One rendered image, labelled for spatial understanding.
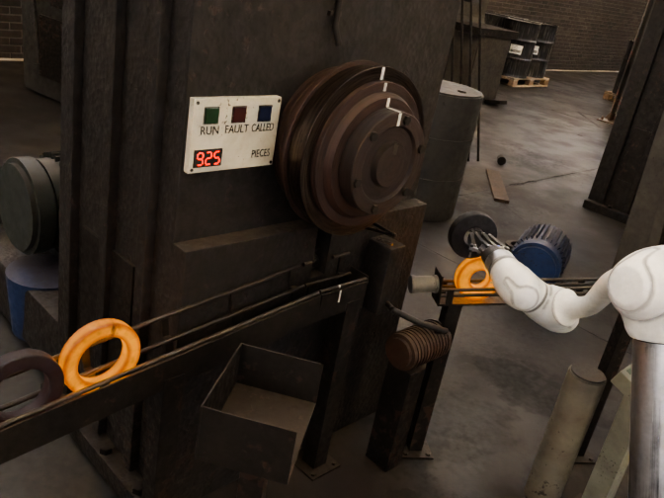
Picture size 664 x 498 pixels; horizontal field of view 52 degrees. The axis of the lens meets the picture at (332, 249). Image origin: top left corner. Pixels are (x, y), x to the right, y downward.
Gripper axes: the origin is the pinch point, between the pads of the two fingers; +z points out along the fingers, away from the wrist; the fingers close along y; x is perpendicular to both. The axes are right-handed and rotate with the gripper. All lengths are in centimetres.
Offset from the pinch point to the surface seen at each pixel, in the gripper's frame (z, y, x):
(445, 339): -7.1, -2.5, -36.9
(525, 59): 897, 435, -87
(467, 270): -2.3, 0.5, -13.1
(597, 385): -31, 40, -35
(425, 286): -3.4, -12.7, -19.5
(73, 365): -58, -110, -15
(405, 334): -10.5, -17.8, -33.6
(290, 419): -63, -62, -24
